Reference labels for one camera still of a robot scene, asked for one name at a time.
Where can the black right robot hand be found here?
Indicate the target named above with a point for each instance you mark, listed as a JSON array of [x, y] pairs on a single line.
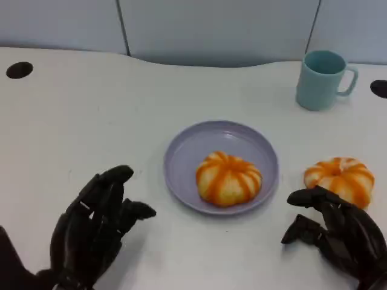
[[347, 238]]

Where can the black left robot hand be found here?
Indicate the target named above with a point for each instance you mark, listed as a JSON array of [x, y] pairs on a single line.
[[87, 238]]

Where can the orange white toy bread roll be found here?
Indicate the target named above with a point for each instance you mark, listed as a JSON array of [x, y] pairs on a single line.
[[341, 178], [228, 179]]

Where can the lilac plate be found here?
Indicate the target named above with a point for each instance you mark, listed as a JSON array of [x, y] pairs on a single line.
[[187, 169]]

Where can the pale green mug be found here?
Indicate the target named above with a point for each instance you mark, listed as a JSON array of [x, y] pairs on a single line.
[[316, 87]]

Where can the grey-blue partition panel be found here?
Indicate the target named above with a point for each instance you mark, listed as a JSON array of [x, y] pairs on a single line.
[[217, 30], [60, 24], [353, 27]]

